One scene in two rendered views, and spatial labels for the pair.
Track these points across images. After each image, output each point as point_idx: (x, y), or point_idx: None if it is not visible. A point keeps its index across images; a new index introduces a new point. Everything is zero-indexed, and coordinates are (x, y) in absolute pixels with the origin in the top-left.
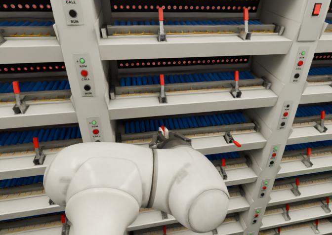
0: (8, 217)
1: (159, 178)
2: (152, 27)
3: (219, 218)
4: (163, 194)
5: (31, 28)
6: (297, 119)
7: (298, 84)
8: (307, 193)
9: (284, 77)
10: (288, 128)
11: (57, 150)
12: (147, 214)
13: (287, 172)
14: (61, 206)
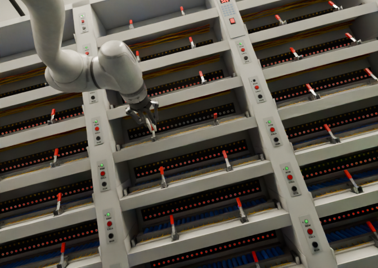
0: (16, 235)
1: (97, 56)
2: None
3: (116, 47)
4: (97, 59)
5: None
6: (289, 101)
7: (252, 63)
8: (376, 188)
9: (236, 61)
10: (270, 99)
11: (70, 161)
12: (156, 242)
13: (309, 151)
14: (62, 216)
